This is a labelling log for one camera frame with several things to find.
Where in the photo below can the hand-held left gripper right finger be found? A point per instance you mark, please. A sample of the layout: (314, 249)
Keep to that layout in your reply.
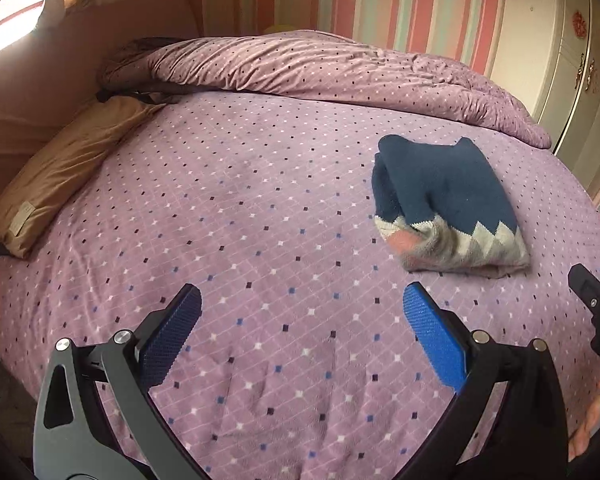
(435, 340)

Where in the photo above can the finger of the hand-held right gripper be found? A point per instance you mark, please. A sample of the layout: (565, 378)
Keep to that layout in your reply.
(592, 285)

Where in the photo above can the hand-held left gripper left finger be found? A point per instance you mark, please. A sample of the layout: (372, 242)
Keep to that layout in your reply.
(172, 330)

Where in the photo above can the blue patterned knit sweater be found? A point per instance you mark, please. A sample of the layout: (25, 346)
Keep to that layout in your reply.
(440, 195)

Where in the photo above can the person's right hand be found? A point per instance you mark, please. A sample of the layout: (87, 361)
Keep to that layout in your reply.
(592, 420)

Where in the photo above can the purple dotted bed sheet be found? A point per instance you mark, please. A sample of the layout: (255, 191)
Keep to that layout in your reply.
(260, 220)

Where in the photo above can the brown pillow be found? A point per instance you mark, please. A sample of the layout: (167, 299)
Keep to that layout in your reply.
(70, 165)

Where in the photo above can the white wardrobe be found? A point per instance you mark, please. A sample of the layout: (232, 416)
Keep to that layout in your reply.
(545, 50)

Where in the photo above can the purple dotted duvet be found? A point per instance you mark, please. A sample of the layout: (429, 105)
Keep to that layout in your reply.
(305, 62)

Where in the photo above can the pink padded headboard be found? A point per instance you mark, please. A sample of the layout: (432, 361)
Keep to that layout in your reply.
(145, 20)

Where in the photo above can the yellow object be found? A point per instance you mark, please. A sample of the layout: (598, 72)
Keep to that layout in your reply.
(280, 28)

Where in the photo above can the bright window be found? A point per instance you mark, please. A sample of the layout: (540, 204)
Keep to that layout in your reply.
(10, 25)

